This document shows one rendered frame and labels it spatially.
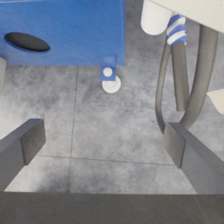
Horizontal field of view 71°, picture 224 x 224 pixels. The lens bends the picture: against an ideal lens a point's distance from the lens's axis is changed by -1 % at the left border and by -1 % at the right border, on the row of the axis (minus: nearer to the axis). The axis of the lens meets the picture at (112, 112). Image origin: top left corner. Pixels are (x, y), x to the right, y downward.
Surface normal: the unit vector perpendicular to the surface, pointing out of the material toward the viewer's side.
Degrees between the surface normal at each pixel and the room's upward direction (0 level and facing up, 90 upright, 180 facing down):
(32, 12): 90
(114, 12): 90
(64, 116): 0
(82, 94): 0
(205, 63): 44
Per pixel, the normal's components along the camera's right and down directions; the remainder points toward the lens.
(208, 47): -0.40, 0.55
